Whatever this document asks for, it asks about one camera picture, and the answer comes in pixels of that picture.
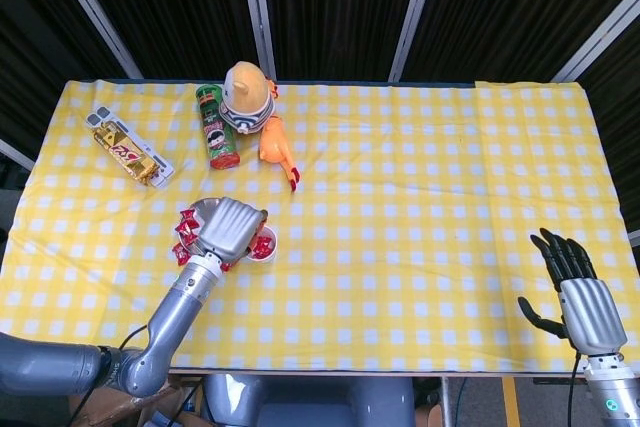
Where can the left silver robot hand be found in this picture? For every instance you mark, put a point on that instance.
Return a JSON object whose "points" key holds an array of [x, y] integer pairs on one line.
{"points": [[230, 229]]}

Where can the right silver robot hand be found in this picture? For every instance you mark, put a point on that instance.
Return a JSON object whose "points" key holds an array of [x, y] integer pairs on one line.
{"points": [[590, 314]]}

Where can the red candy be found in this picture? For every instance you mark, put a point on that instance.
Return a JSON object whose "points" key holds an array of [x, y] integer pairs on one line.
{"points": [[267, 242], [180, 254], [227, 266], [257, 251], [189, 214], [187, 233]]}

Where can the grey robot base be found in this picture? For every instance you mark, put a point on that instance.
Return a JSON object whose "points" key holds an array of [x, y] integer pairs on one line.
{"points": [[310, 402]]}

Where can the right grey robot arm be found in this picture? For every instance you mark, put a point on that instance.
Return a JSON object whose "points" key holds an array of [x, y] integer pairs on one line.
{"points": [[615, 397]]}

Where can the white paper cup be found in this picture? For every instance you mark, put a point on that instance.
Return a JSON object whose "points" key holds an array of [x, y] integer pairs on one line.
{"points": [[271, 233]]}

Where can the round silver metal plate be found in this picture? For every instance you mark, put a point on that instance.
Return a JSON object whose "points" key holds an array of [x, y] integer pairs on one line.
{"points": [[205, 207]]}

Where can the green Pringles can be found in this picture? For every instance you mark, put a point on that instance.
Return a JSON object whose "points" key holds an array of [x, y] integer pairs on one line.
{"points": [[216, 137]]}

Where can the orange rubber chicken toy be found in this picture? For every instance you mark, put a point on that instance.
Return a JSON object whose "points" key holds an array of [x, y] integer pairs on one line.
{"points": [[272, 144]]}

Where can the gold chocolate bar package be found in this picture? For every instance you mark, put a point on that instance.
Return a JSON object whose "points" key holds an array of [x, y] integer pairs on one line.
{"points": [[125, 152]]}

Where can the plush toy with striped shirt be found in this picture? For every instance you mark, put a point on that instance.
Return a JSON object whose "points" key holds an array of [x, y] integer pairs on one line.
{"points": [[245, 92]]}

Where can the metal table leg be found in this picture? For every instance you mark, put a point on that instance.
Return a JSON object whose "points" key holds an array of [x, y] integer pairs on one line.
{"points": [[446, 404]]}

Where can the yellow checkered tablecloth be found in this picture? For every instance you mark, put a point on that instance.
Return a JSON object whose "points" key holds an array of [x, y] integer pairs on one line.
{"points": [[400, 197]]}

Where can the brown cardboard box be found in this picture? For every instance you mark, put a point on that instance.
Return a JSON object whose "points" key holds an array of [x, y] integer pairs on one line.
{"points": [[120, 409]]}

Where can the black pleated curtain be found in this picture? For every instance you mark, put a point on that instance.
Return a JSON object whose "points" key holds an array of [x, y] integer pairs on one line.
{"points": [[340, 7]]}

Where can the grey aluminium frame post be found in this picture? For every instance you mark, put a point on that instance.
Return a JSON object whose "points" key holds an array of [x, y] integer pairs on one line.
{"points": [[15, 153], [635, 238], [258, 12], [94, 12], [600, 44], [415, 12]]}

